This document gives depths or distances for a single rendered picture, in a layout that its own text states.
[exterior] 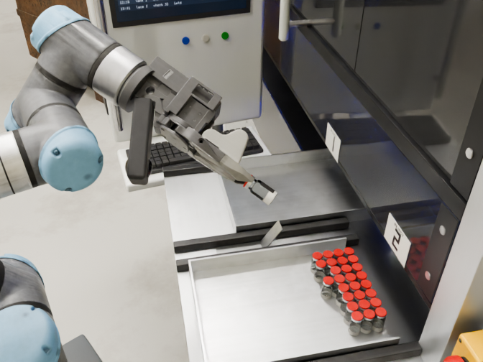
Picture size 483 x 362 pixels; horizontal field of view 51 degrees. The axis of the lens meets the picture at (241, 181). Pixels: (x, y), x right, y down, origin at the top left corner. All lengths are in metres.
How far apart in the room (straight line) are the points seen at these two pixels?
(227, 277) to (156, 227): 1.49
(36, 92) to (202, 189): 0.63
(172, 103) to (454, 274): 0.48
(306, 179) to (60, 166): 0.81
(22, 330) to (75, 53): 0.42
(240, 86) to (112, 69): 0.97
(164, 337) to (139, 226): 0.67
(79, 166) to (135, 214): 1.98
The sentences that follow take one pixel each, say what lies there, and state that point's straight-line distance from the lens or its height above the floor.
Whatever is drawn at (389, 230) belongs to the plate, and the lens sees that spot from 0.99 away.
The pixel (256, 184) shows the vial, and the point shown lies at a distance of 0.69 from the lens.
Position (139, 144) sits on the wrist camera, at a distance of 0.68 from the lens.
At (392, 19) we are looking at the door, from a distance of 0.94.
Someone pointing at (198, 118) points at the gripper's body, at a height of 1.32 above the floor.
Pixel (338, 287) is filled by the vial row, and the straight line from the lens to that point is 0.99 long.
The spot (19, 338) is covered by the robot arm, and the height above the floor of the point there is 1.02.
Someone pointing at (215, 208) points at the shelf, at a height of 0.88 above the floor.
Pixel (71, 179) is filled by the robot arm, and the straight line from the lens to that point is 0.64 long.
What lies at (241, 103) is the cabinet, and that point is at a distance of 1.67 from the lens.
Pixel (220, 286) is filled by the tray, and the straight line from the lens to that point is 1.03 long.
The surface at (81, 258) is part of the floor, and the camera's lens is 2.43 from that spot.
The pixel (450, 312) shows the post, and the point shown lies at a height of 1.03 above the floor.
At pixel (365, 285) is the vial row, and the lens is 1.00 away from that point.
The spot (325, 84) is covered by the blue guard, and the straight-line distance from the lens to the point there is 1.23.
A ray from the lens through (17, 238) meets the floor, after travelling 2.64.
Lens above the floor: 1.66
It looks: 37 degrees down
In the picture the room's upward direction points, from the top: straight up
